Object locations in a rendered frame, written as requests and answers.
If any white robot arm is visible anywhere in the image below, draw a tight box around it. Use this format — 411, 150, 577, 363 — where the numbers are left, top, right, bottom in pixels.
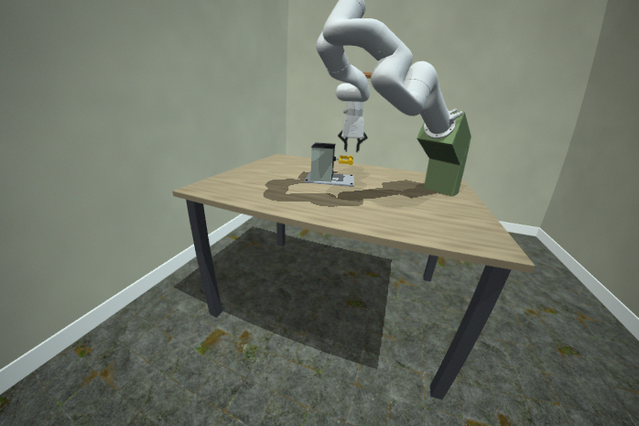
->
316, 0, 463, 138

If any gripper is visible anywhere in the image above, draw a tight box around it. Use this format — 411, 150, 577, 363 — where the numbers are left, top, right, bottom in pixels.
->
338, 115, 368, 153

